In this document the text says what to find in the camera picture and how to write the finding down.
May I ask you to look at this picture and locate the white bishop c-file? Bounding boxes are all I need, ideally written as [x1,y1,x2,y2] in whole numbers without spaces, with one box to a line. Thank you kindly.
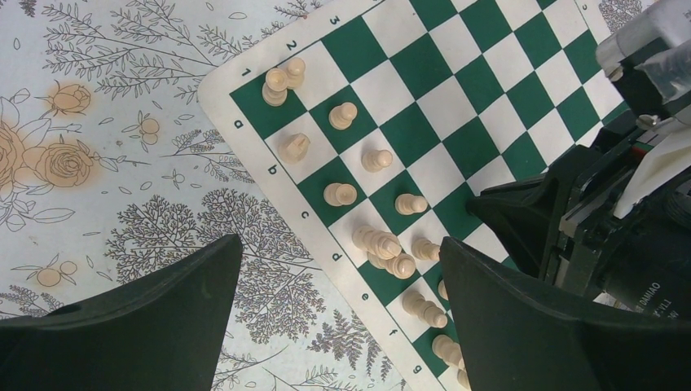
[323,182,358,207]

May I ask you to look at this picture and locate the floral patterned tablecloth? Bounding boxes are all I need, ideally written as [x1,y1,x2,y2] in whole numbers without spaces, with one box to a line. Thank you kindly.
[1,1,647,390]

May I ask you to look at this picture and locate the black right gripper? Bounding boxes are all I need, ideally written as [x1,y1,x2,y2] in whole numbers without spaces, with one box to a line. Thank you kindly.
[466,111,690,319]

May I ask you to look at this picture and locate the white pawn c-file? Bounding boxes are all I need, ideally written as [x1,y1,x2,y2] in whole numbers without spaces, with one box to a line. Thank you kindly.
[361,150,394,173]

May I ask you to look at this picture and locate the white rook a-file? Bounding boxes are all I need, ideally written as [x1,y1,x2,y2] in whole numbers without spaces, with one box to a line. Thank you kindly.
[262,68,288,107]

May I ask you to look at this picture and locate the white bishop f-file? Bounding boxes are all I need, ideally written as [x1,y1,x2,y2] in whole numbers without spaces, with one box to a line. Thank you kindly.
[402,291,448,328]

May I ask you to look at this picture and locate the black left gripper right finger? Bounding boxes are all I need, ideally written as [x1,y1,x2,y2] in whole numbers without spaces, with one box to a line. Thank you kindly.
[440,237,690,390]

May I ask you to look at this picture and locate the white pawn b-file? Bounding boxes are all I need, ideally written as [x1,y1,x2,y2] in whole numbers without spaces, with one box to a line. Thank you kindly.
[328,102,358,130]

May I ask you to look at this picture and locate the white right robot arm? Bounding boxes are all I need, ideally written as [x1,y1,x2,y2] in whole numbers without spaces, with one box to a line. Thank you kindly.
[466,1,690,320]

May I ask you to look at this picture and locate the white pawn a-file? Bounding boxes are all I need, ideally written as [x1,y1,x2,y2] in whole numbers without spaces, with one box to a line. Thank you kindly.
[285,57,306,90]

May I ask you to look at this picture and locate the white pawn d-file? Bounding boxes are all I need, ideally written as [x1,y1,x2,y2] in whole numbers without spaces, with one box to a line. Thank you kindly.
[394,193,429,216]

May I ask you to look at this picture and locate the green white chess board mat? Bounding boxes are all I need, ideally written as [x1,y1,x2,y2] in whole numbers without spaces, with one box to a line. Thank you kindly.
[198,1,623,390]

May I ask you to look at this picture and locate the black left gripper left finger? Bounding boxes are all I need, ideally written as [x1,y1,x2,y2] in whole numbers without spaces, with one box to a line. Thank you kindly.
[1,235,243,390]

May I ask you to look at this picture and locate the white knight g-file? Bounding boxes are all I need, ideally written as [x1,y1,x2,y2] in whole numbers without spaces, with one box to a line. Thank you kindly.
[432,334,464,369]

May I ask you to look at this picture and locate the white pawn e-file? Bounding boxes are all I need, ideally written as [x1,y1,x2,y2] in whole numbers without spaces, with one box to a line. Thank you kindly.
[412,238,440,261]

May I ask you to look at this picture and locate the white pawn f-file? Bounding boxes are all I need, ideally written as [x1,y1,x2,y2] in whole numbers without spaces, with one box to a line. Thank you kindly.
[438,280,449,301]

